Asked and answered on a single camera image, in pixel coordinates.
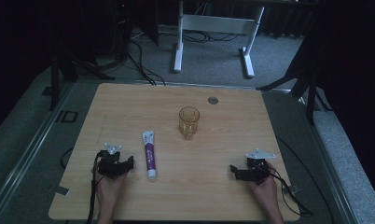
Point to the black rectangular floor bracket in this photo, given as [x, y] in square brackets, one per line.
[67, 116]

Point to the black tripod stand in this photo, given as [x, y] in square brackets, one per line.
[303, 81]
[69, 67]

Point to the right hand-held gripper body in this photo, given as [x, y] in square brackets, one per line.
[256, 169]

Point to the white metal desk frame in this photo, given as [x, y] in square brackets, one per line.
[214, 25]

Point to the white and purple toothpaste tube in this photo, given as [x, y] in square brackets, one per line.
[150, 154]

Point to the amber glass cup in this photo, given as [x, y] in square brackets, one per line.
[189, 122]

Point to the grey tape piece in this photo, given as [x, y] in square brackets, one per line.
[294, 188]
[61, 190]

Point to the person's right hand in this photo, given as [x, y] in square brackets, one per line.
[266, 189]

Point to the grey round table grommet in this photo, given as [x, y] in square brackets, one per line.
[213, 100]

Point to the person's left hand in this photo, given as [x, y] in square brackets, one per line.
[109, 188]

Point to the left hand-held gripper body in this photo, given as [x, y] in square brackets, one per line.
[109, 164]

